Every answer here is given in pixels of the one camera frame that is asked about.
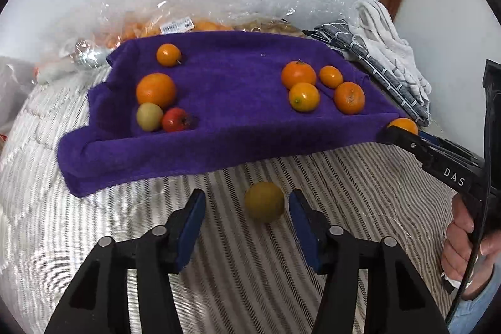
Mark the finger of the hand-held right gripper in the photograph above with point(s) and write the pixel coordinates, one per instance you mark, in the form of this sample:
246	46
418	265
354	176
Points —
407	144
442	147

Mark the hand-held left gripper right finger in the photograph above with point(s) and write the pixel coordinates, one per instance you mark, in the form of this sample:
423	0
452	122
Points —
303	224

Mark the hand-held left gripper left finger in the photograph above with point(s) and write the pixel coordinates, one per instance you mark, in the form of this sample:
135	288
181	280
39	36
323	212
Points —
190	232

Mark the small orange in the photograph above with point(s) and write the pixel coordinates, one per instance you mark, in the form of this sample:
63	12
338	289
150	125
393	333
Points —
331	77
405	124
168	55

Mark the olive green apple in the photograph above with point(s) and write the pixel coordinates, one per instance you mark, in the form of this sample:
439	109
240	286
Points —
265	201

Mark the yellowish orange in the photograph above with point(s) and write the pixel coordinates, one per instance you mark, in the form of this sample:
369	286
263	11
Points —
304	97

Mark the small red apple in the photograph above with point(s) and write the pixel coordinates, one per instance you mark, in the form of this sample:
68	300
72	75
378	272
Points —
175	119

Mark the small yellow-green apple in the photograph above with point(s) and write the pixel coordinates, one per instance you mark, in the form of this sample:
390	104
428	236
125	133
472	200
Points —
149	117

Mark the person's right hand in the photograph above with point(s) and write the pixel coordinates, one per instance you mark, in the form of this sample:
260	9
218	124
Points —
456	248

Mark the grey checked cloth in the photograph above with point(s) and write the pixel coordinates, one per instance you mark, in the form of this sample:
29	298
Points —
387	77

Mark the grey striped bedsheet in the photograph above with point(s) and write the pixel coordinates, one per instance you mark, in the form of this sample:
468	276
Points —
242	279

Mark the white striped cloth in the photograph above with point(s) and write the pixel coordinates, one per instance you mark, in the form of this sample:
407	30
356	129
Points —
391	40

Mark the person's blue jeans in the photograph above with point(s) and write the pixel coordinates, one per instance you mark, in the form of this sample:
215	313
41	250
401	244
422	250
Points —
475	306

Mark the purple towel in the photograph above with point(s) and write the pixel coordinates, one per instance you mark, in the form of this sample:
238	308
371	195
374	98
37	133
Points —
235	103

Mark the tan lumpy produce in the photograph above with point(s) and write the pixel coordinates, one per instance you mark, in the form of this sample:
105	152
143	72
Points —
270	27

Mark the pile of bagged oranges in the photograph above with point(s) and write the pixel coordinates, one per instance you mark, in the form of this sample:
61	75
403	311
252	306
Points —
145	30

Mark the white barcode label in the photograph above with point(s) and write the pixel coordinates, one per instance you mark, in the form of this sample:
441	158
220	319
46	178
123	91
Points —
177	26

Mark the silver foil pack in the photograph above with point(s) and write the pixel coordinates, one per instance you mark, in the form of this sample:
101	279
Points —
86	53

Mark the white bottle with orange cap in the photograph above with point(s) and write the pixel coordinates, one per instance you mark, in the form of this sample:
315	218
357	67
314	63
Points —
54	72

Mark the crumpled translucent plastic bag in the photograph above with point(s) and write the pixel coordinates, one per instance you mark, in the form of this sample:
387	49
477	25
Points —
11	91

